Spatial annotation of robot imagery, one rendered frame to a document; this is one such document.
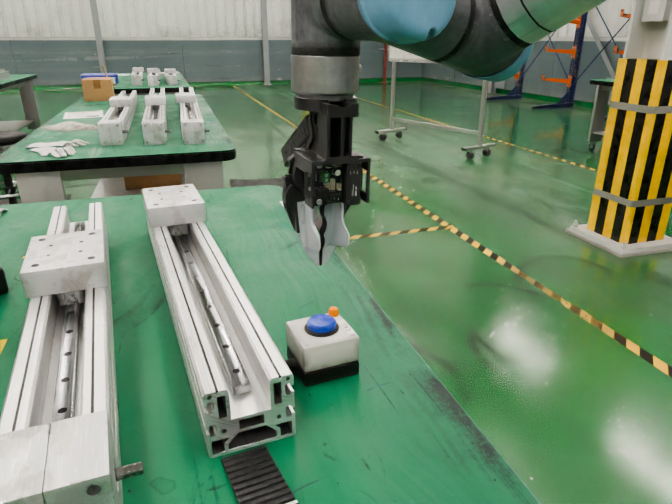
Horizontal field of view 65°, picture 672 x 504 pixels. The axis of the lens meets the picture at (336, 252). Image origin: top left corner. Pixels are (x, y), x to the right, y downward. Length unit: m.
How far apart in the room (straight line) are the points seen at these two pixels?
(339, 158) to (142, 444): 0.39
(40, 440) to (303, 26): 0.47
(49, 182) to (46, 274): 1.59
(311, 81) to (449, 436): 0.43
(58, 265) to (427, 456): 0.57
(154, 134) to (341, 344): 1.88
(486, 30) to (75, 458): 0.54
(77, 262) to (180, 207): 0.30
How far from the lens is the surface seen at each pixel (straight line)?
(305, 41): 0.59
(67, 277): 0.86
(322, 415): 0.68
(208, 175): 2.39
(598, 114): 6.87
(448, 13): 0.51
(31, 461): 0.55
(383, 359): 0.79
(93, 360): 0.69
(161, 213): 1.10
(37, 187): 2.45
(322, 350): 0.71
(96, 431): 0.56
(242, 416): 0.62
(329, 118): 0.57
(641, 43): 3.77
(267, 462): 0.62
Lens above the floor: 1.21
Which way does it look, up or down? 22 degrees down
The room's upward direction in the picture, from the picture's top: straight up
